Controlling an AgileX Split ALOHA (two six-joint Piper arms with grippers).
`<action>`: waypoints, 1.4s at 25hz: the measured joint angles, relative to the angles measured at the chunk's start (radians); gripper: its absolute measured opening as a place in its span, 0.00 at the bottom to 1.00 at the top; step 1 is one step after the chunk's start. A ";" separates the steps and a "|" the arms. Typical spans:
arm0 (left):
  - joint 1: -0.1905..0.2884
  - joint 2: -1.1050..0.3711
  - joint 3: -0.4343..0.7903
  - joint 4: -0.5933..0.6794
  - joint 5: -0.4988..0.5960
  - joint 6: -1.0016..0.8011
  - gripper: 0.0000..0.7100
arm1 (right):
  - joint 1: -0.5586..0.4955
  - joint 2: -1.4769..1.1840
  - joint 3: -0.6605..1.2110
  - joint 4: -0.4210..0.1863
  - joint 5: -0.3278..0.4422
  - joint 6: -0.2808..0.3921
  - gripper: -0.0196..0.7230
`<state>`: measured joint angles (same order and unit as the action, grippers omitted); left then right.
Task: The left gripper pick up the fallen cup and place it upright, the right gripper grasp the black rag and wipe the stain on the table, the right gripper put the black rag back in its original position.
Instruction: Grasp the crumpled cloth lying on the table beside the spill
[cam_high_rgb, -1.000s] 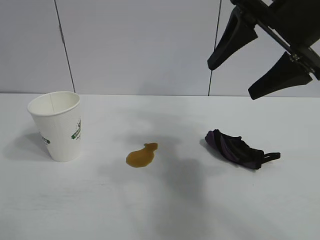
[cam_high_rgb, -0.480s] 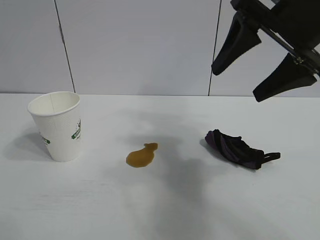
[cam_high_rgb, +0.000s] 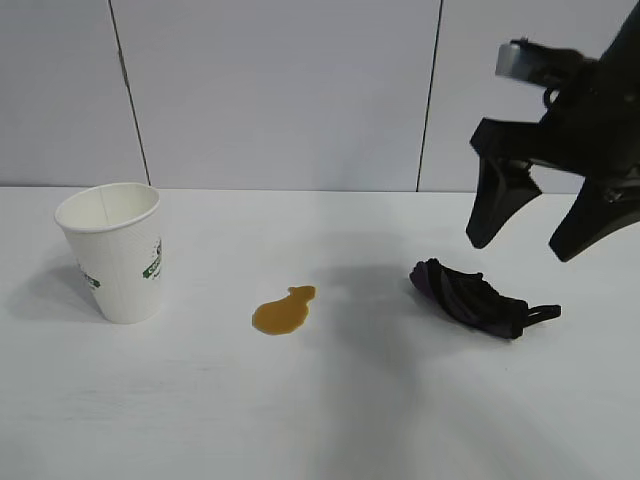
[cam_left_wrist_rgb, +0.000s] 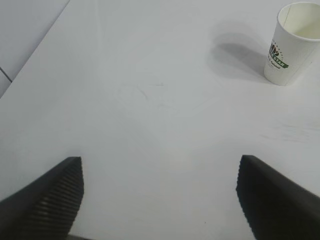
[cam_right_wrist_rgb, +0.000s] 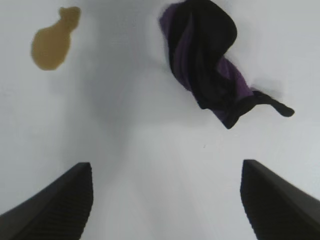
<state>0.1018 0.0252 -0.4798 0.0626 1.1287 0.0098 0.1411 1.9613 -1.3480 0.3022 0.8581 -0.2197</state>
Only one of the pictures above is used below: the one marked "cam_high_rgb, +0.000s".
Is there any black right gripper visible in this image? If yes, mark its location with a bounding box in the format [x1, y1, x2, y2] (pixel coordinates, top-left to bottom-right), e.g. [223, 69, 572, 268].
[464, 49, 640, 263]

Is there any dark purple black cloth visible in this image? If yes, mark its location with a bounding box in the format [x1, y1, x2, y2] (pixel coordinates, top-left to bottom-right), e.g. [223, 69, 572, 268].
[409, 257, 562, 340]

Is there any white paper cup green logo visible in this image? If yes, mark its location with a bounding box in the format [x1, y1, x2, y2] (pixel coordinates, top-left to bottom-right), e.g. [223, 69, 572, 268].
[54, 183, 166, 325]

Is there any brown liquid spill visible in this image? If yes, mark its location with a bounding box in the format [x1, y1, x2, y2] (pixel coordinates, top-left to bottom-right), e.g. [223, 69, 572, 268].
[250, 284, 318, 336]

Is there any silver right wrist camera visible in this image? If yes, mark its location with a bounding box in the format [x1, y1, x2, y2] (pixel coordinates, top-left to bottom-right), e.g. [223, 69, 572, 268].
[496, 37, 551, 85]

